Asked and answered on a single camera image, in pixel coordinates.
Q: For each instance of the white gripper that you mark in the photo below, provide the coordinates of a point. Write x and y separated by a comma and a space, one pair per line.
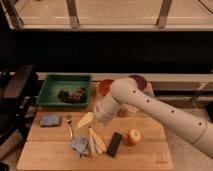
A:
104, 112

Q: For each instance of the blue grey towel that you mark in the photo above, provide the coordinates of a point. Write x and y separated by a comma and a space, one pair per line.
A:
81, 145

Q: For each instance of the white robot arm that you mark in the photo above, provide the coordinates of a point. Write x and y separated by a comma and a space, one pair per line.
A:
195, 130

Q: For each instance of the dark grapes bunch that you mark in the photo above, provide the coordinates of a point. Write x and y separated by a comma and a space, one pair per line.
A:
76, 96

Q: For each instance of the wooden tongs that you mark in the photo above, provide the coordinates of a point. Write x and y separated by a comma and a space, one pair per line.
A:
97, 145

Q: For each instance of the red bowl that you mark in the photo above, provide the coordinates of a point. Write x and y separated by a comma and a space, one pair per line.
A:
104, 86

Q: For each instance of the black rectangular remote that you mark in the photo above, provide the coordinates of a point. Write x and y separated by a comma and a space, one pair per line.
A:
114, 144

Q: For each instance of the green plastic tray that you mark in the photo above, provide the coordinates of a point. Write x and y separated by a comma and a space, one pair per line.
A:
53, 84

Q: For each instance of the blue sponge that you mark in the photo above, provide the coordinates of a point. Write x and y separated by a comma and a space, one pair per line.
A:
50, 121

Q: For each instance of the red yellow apple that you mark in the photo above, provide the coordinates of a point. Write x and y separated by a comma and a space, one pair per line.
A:
134, 136

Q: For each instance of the purple bowl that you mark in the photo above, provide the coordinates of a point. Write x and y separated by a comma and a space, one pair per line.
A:
141, 81

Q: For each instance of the light blue cup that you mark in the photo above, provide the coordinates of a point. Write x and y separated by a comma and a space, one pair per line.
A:
149, 94

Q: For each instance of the black chair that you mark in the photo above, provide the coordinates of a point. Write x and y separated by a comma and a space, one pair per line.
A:
16, 96

